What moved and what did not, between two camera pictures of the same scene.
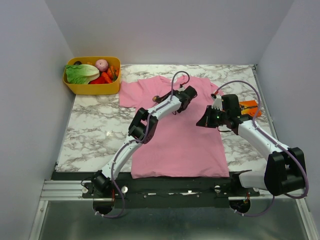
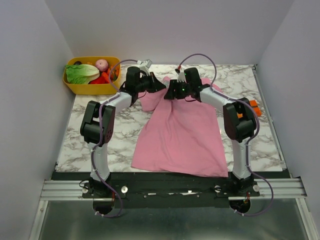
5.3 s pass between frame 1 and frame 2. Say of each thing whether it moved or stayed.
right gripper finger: moved
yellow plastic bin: stayed
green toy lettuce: stayed
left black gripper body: moved
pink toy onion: stayed
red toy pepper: stayed
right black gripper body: moved
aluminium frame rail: stayed
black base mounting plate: stayed
